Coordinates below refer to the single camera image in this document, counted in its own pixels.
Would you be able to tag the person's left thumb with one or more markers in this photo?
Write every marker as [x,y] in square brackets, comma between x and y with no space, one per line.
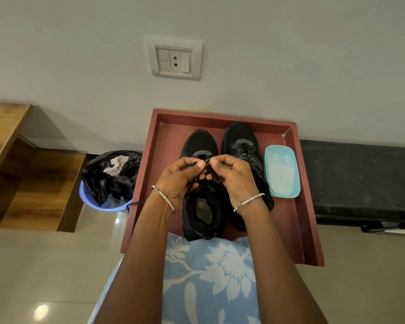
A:
[194,164]

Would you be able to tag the blue floral garment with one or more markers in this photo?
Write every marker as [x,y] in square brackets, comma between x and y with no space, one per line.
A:
[209,283]

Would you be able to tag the red wooden tray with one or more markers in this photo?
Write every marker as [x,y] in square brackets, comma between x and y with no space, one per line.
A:
[290,229]

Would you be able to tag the light blue plastic container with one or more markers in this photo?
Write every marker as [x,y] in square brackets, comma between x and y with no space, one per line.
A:
[273,153]

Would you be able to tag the white wall switch socket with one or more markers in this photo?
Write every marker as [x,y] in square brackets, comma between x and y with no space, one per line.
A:
[174,58]

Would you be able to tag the black shoelace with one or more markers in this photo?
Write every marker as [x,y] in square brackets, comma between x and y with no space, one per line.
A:
[207,168]

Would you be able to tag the purple plastic bin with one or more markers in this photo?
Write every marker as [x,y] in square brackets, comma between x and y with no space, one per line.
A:
[87,199]

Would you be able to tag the brown wooden furniture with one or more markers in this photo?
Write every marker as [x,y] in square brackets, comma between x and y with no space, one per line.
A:
[30,178]

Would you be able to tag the black sneaker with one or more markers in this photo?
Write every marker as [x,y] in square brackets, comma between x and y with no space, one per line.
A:
[199,145]
[243,138]

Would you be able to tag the black padded bench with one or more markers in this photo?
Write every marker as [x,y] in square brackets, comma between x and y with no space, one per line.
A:
[357,178]

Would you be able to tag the black garbage bag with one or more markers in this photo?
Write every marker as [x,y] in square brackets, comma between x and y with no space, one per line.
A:
[98,185]

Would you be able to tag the person's left hand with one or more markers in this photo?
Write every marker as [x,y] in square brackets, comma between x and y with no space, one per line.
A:
[175,178]

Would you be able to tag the person's right thumb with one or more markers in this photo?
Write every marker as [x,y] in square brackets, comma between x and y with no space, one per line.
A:
[222,161]

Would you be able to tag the crumpled white paper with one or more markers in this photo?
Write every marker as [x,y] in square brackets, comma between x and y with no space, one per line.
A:
[116,165]

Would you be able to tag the person's right forearm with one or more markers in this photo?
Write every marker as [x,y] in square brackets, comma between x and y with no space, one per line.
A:
[273,263]

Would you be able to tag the person's left forearm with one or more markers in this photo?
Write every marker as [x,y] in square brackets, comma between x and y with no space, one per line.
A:
[145,259]

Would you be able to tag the person's right hand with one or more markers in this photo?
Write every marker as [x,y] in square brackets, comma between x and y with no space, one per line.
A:
[239,182]

